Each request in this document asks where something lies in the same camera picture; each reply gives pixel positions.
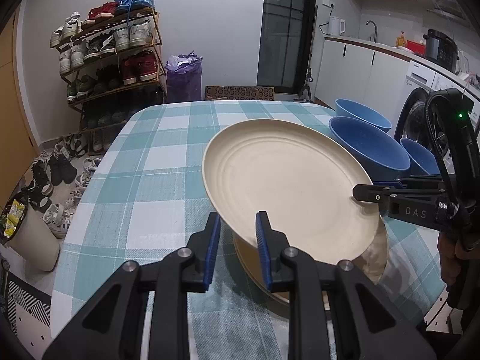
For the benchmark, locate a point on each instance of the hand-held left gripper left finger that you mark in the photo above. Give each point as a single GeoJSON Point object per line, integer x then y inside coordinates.
{"type": "Point", "coordinates": [212, 255]}

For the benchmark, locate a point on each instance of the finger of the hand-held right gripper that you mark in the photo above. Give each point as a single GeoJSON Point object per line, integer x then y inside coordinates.
{"type": "Point", "coordinates": [420, 183]}
{"type": "Point", "coordinates": [369, 193]}

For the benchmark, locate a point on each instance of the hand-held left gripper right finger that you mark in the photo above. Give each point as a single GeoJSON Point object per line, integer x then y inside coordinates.
{"type": "Point", "coordinates": [263, 255]}

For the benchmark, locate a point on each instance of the small dark blue bowl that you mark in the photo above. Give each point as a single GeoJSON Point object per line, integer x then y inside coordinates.
{"type": "Point", "coordinates": [418, 157]}

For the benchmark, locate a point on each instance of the large dark blue bowl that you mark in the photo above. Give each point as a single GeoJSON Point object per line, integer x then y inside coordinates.
{"type": "Point", "coordinates": [367, 150]}

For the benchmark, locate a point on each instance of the medium blue bowl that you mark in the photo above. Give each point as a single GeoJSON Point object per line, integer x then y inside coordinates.
{"type": "Point", "coordinates": [356, 110]}

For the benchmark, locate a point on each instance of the person's right hand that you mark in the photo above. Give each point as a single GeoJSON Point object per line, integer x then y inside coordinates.
{"type": "Point", "coordinates": [448, 258]}

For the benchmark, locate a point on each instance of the teal checked tablecloth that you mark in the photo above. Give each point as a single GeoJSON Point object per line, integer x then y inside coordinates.
{"type": "Point", "coordinates": [150, 180]}

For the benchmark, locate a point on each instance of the white washing machine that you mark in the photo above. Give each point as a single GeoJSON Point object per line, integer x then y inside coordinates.
{"type": "Point", "coordinates": [416, 82]}

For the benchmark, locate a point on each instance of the white lower kitchen cabinets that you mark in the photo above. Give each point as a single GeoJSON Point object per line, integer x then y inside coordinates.
{"type": "Point", "coordinates": [352, 75]}

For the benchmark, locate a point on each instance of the upright stick vacuum cleaner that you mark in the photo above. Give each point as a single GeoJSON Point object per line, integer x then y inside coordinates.
{"type": "Point", "coordinates": [307, 88]}

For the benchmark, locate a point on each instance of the black pressure cooker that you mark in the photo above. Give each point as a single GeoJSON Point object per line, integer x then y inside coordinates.
{"type": "Point", "coordinates": [440, 50]}

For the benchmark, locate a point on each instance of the red box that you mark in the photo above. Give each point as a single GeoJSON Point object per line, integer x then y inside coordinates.
{"type": "Point", "coordinates": [416, 47]}

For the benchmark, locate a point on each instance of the yellow bottle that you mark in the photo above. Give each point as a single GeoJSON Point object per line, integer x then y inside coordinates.
{"type": "Point", "coordinates": [401, 42]}

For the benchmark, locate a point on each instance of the white kitchen countertop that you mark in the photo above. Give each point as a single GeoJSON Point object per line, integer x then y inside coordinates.
{"type": "Point", "coordinates": [360, 41]}

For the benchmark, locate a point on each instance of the metal kitchen faucet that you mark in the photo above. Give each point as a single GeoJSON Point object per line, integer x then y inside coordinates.
{"type": "Point", "coordinates": [374, 28]}

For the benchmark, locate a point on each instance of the patterned flat cardboard box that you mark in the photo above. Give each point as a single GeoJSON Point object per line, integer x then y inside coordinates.
{"type": "Point", "coordinates": [240, 93]}

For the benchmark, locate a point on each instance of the white electric kettle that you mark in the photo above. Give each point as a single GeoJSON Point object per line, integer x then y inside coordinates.
{"type": "Point", "coordinates": [335, 26]}

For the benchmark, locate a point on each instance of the scattered pile of shoes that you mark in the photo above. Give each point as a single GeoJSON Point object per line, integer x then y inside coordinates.
{"type": "Point", "coordinates": [60, 172]}

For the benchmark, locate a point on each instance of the purple plastic bag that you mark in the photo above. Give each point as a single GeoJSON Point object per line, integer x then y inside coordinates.
{"type": "Point", "coordinates": [183, 82]}

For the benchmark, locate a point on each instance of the white trash bin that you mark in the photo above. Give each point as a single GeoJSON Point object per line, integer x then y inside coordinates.
{"type": "Point", "coordinates": [35, 243]}

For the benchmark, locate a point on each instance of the black framed glass door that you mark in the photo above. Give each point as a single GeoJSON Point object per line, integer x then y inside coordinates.
{"type": "Point", "coordinates": [285, 33]}

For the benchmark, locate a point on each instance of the black white patterned floor mat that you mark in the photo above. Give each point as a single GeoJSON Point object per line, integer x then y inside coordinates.
{"type": "Point", "coordinates": [30, 303]}

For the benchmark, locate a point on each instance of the wooden shoe rack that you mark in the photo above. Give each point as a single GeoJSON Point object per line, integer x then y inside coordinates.
{"type": "Point", "coordinates": [123, 88]}

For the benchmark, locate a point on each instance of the yellow snack packets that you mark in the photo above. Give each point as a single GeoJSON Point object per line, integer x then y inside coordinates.
{"type": "Point", "coordinates": [13, 217]}

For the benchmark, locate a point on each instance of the rows of shelved sneakers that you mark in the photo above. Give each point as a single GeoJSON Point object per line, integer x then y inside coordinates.
{"type": "Point", "coordinates": [131, 33]}

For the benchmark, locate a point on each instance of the yellow wooden door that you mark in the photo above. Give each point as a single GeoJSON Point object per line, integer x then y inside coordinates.
{"type": "Point", "coordinates": [11, 101]}

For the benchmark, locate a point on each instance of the white wall socket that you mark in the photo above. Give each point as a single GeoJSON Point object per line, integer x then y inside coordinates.
{"type": "Point", "coordinates": [327, 4]}

